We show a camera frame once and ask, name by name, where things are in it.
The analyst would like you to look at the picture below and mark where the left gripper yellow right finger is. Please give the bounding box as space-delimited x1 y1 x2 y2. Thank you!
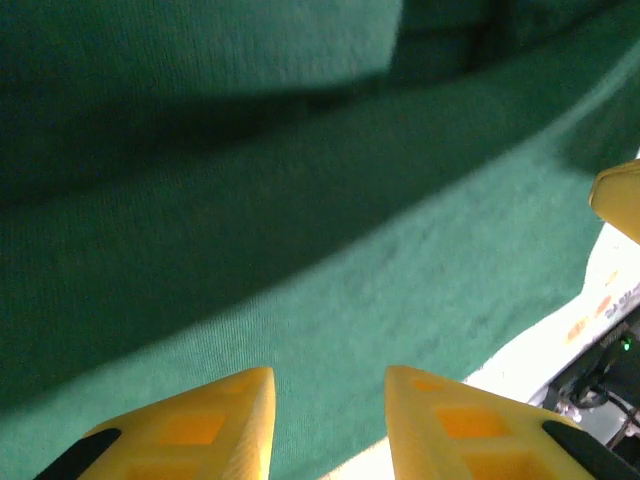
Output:
383 364 639 480

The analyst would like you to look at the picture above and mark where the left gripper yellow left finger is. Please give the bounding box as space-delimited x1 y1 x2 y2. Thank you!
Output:
34 366 277 480

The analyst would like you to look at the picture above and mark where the dark green t-shirt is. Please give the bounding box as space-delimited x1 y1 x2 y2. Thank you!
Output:
0 0 640 480

